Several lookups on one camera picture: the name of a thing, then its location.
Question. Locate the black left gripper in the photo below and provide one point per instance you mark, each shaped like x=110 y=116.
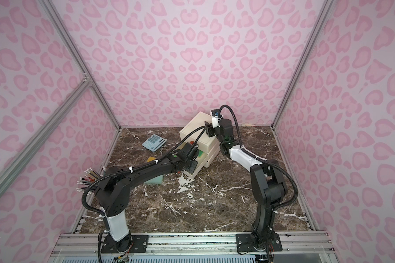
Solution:
x=191 y=165

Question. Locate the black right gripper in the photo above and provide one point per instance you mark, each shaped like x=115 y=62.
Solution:
x=210 y=130

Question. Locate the cream drawer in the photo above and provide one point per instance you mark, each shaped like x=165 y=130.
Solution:
x=205 y=143
x=203 y=163

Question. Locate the teal sponge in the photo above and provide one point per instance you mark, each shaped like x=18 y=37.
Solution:
x=155 y=181

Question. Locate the cream top drawer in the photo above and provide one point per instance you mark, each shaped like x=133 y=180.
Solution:
x=205 y=143

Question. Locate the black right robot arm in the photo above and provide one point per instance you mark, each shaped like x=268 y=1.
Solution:
x=272 y=187

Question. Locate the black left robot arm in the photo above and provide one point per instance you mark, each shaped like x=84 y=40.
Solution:
x=109 y=195

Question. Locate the light blue calculator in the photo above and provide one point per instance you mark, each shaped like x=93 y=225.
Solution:
x=154 y=142

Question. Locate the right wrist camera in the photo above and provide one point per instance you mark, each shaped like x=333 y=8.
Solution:
x=215 y=115

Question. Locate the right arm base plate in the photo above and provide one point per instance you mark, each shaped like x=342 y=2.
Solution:
x=247 y=242

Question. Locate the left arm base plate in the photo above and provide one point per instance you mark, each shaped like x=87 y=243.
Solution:
x=131 y=243

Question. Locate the aluminium mounting rail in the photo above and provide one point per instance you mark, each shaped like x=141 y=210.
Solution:
x=201 y=243

